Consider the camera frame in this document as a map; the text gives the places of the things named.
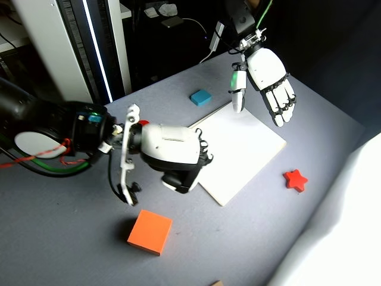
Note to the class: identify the small red round piece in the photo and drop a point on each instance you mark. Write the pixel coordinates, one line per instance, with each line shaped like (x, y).
(144, 122)

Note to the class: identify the blue block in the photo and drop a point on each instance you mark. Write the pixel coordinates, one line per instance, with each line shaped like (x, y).
(201, 96)

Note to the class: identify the orange square block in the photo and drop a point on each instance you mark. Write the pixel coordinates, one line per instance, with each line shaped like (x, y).
(150, 229)

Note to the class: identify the white usb adapter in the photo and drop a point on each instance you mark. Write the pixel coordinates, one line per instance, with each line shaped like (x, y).
(216, 34)

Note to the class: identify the red star block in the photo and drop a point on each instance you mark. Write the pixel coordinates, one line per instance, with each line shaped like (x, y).
(295, 180)

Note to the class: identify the grey table cloth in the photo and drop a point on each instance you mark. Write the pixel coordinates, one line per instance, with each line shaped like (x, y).
(74, 238)

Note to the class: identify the white crumpled packet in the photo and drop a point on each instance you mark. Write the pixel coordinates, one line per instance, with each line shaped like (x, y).
(151, 12)
(168, 9)

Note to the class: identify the brown wooden block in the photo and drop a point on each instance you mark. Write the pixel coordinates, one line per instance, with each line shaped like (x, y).
(218, 283)

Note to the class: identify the white cabinet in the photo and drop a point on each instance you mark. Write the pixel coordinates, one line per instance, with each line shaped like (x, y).
(44, 44)

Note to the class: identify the white backdrop sheet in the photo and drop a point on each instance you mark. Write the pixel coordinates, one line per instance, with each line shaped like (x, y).
(342, 223)

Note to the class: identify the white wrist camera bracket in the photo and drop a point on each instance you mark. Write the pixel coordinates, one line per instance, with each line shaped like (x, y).
(126, 167)

